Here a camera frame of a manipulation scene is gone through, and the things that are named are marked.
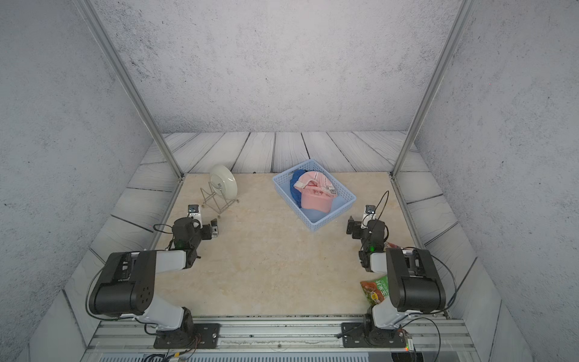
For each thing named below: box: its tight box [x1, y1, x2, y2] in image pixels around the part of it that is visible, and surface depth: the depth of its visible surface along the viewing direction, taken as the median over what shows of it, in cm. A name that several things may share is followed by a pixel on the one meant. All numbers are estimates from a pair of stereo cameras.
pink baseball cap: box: [294, 171, 337, 214], surface depth 110 cm
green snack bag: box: [359, 275, 390, 306], surface depth 81 cm
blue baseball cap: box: [289, 168, 307, 209], surface depth 113 cm
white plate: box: [209, 163, 239, 200], surface depth 101 cm
